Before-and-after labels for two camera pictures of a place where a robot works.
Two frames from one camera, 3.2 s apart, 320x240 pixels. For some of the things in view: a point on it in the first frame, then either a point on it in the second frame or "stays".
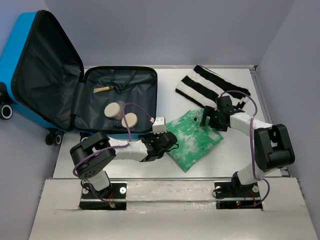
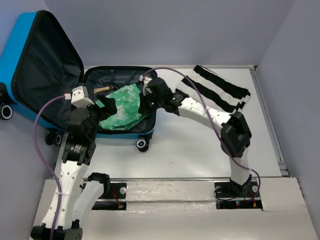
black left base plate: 88,202 stays
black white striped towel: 204,86 stays
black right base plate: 228,196 stays
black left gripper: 153,135 -> 110,108
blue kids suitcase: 44,82 stays
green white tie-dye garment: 194,141 -> 127,99
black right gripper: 207,111 -> 143,108
